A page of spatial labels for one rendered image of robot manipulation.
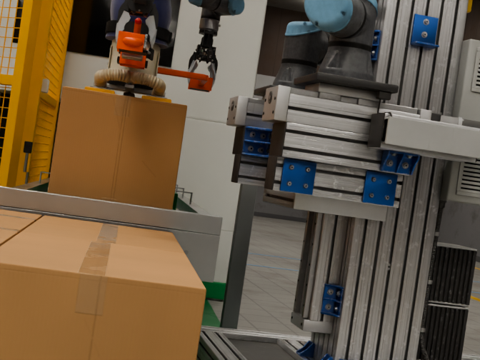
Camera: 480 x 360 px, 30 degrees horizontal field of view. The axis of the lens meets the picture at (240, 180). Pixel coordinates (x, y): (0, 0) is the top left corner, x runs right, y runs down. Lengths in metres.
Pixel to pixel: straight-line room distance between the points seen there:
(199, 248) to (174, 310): 1.25
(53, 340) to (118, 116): 1.39
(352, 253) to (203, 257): 0.52
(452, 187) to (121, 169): 1.04
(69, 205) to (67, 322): 1.25
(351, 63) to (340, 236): 0.54
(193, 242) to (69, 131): 0.53
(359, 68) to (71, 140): 1.00
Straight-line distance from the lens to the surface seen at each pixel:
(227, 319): 3.45
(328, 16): 2.26
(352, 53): 2.38
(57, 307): 1.60
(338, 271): 2.64
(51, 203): 2.83
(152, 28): 2.59
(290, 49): 2.87
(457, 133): 2.34
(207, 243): 2.84
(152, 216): 2.82
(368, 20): 2.39
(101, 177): 2.89
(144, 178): 2.89
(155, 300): 1.60
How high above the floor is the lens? 0.75
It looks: level
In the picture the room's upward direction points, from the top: 8 degrees clockwise
